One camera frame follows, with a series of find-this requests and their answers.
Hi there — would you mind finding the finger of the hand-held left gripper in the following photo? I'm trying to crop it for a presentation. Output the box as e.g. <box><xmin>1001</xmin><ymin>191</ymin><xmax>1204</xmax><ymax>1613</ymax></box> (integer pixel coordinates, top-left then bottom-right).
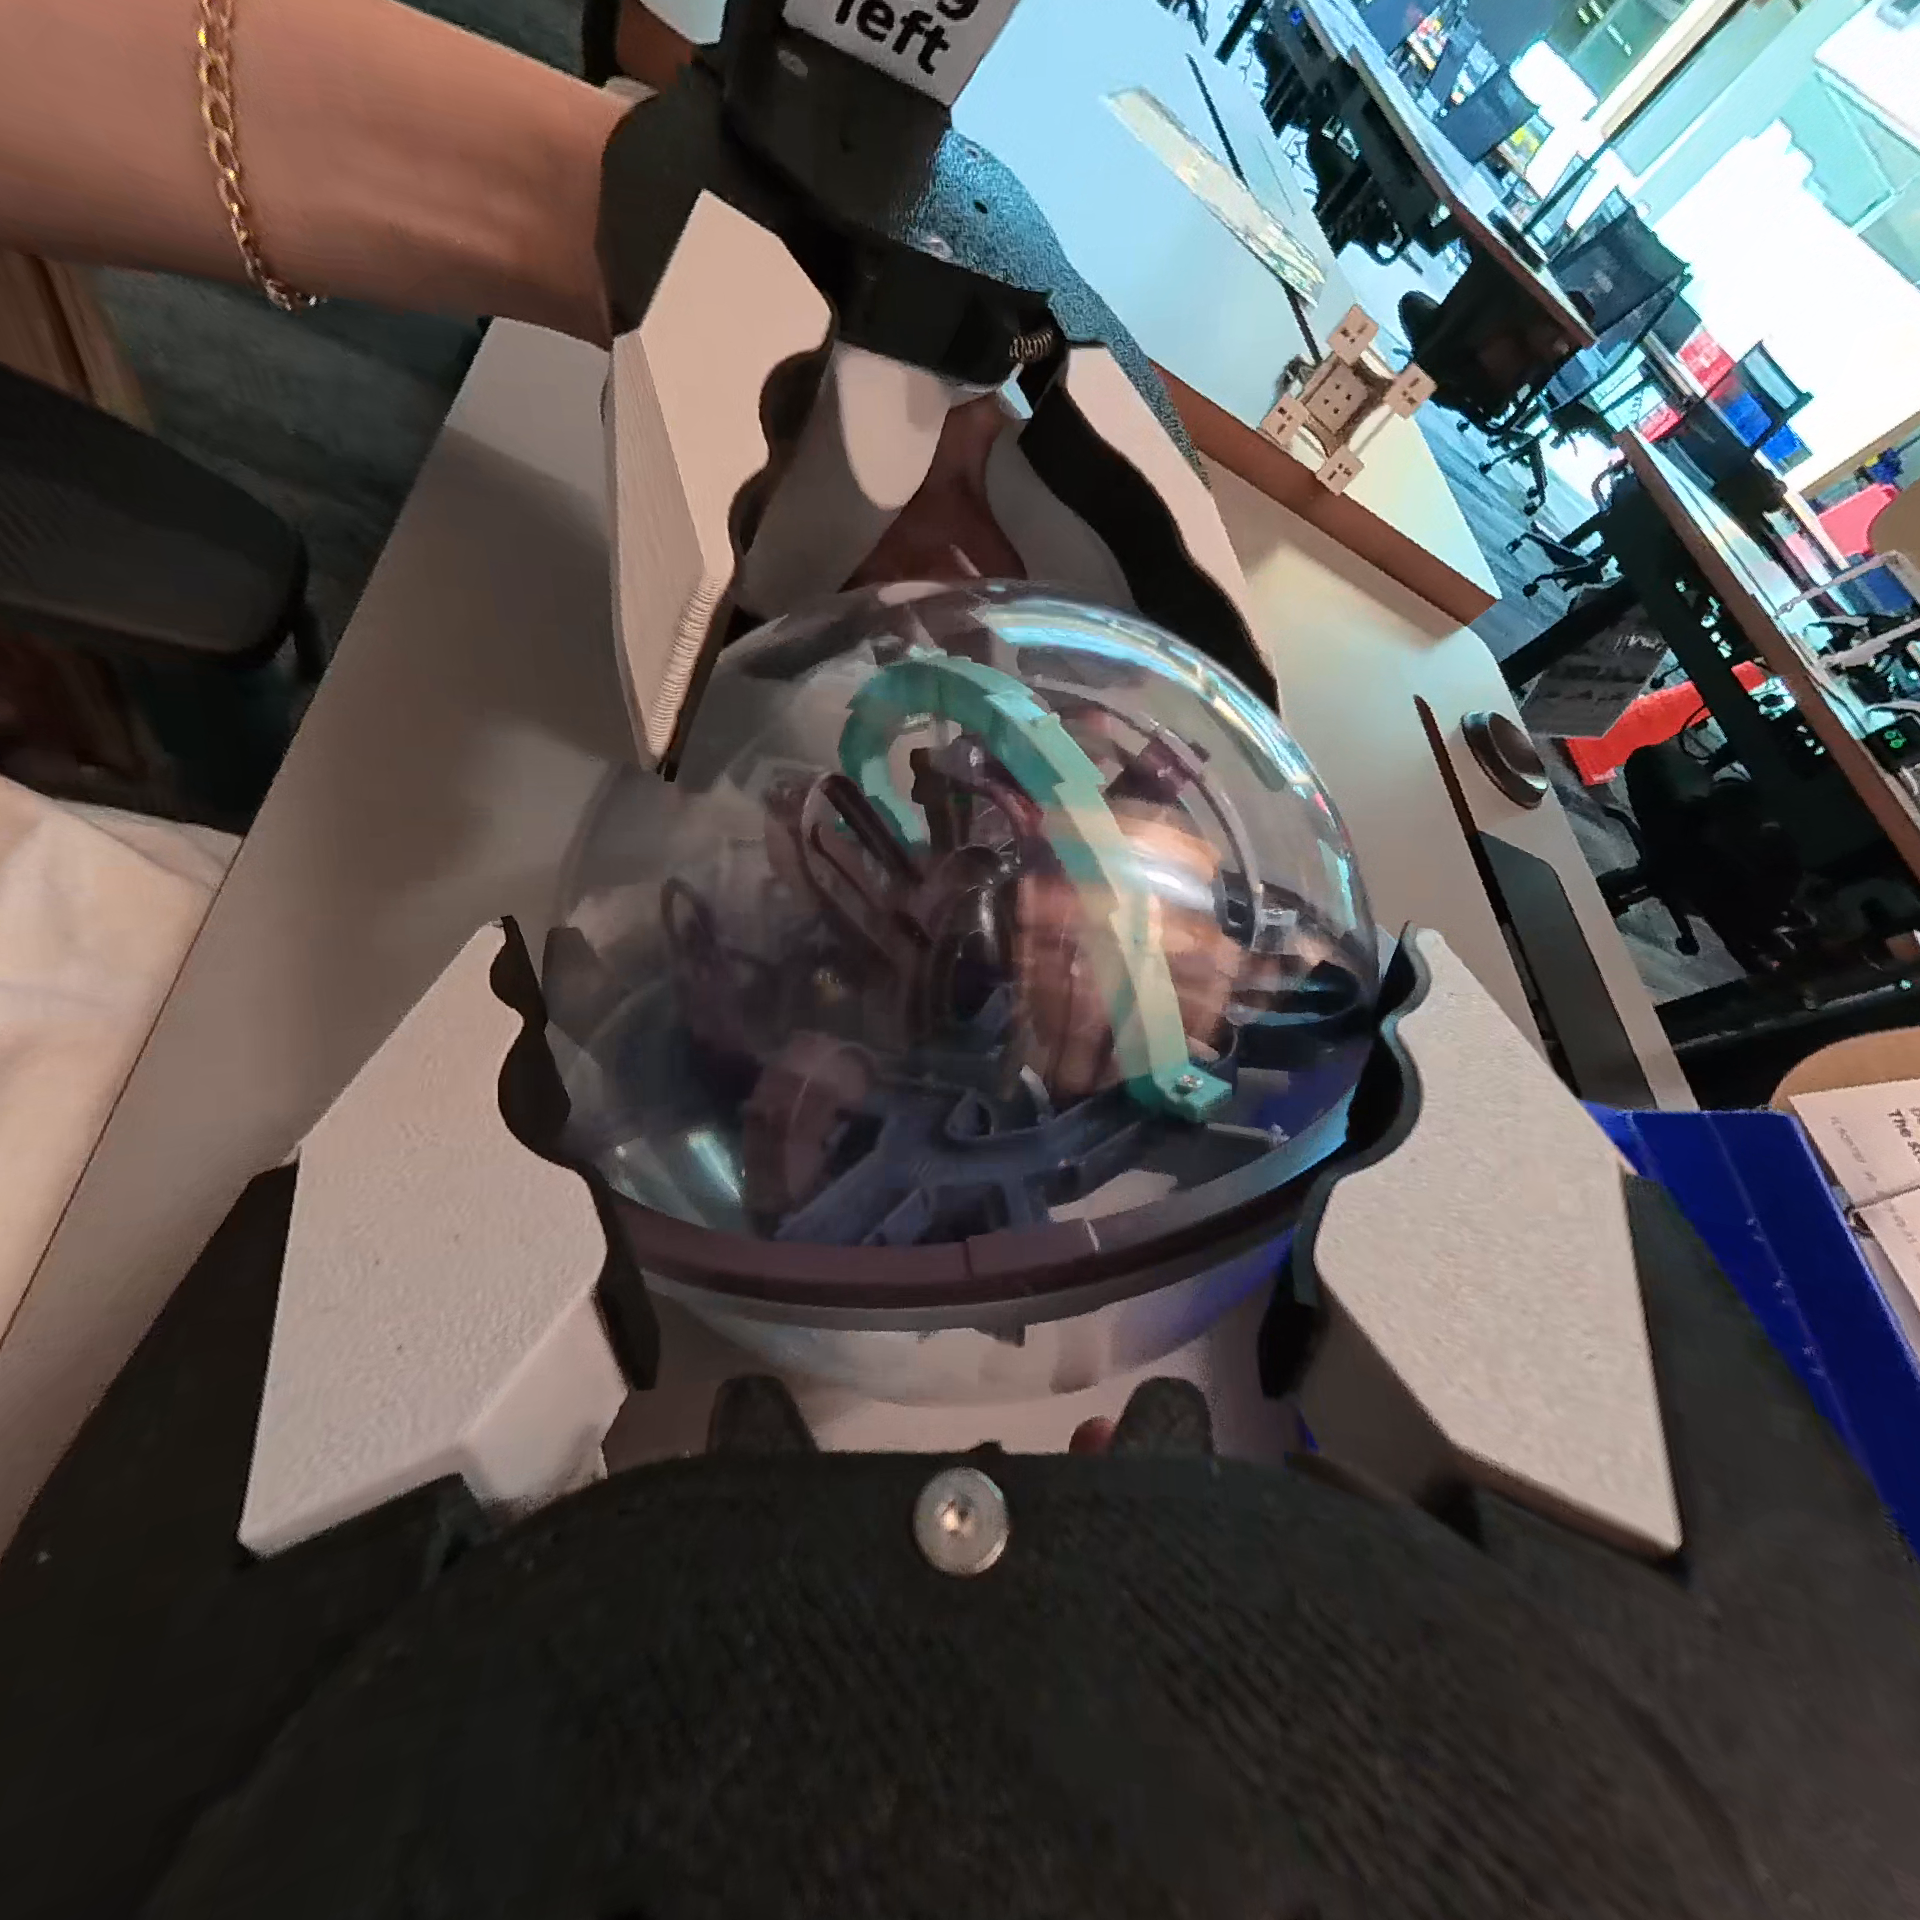
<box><xmin>983</xmin><ymin>346</ymin><xmax>1285</xmax><ymax>714</ymax></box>
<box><xmin>599</xmin><ymin>191</ymin><xmax>837</xmax><ymax>782</ymax></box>

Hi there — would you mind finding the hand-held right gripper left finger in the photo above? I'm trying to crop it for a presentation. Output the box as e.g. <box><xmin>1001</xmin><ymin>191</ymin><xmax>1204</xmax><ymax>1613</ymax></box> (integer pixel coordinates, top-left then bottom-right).
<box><xmin>239</xmin><ymin>918</ymin><xmax>662</xmax><ymax>1558</ymax></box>

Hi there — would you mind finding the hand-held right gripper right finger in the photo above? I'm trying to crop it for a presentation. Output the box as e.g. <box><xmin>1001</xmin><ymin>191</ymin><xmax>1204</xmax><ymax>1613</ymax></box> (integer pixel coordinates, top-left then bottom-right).
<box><xmin>1256</xmin><ymin>927</ymin><xmax>1685</xmax><ymax>1561</ymax></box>

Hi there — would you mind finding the clear plastic maze ball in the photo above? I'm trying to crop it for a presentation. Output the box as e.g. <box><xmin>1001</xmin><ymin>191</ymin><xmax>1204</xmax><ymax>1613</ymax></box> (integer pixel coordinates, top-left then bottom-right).
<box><xmin>544</xmin><ymin>575</ymin><xmax>1383</xmax><ymax>1404</ymax></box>

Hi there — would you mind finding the person's left hand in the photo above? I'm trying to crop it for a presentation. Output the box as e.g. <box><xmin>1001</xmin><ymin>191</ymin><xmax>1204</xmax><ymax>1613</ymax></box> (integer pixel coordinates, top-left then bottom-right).
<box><xmin>844</xmin><ymin>447</ymin><xmax>1039</xmax><ymax>593</ymax></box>

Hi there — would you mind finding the grey desk with wood edge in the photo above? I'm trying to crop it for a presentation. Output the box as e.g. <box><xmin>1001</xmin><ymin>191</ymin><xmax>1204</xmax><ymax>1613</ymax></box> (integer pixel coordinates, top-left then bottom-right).
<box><xmin>950</xmin><ymin>0</ymin><xmax>1503</xmax><ymax>629</ymax></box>

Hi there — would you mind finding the blue plastic bin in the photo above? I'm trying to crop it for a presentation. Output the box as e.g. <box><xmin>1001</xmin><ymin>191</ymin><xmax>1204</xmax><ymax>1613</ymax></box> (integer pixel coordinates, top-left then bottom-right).
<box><xmin>1590</xmin><ymin>1107</ymin><xmax>1920</xmax><ymax>1547</ymax></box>

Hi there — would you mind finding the printed instruction sheet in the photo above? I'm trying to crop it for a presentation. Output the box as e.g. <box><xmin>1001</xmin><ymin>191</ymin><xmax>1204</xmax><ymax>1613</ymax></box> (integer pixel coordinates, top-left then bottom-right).
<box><xmin>1792</xmin><ymin>1078</ymin><xmax>1920</xmax><ymax>1310</ymax></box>

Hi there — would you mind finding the round desk grommet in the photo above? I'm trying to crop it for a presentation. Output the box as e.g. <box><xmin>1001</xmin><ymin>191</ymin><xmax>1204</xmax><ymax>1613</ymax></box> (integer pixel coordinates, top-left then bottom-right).
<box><xmin>1462</xmin><ymin>709</ymin><xmax>1551</xmax><ymax>813</ymax></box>

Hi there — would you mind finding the printed white shirt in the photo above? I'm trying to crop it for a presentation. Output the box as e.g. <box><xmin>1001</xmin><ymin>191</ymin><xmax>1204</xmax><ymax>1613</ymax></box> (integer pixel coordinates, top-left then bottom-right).
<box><xmin>0</xmin><ymin>772</ymin><xmax>243</xmax><ymax>1338</ymax></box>

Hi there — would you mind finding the red-orange cone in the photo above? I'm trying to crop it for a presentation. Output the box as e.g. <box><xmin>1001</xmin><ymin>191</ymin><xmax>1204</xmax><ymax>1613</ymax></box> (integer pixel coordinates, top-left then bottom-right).
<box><xmin>1559</xmin><ymin>667</ymin><xmax>1775</xmax><ymax>785</ymax></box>

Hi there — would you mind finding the gold chain bracelet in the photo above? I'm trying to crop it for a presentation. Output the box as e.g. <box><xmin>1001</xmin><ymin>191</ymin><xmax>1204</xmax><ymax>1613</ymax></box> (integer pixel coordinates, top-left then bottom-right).
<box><xmin>192</xmin><ymin>0</ymin><xmax>327</xmax><ymax>316</ymax></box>

